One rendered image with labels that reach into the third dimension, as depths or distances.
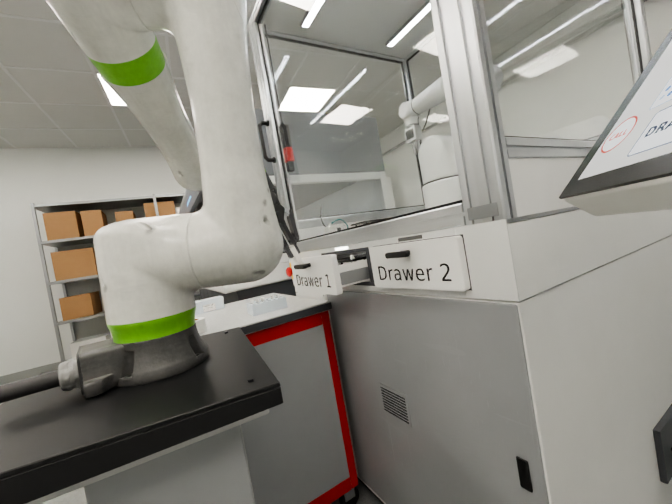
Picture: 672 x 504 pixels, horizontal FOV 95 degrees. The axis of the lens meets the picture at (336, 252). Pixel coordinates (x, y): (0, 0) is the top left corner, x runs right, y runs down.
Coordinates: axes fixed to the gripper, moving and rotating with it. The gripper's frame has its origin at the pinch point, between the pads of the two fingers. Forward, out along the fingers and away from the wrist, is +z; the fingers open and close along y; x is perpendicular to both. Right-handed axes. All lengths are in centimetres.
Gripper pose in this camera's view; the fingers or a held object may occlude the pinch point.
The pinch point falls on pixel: (295, 256)
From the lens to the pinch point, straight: 96.3
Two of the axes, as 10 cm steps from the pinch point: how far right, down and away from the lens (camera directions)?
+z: 4.5, 8.7, 2.0
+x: 5.0, -0.7, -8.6
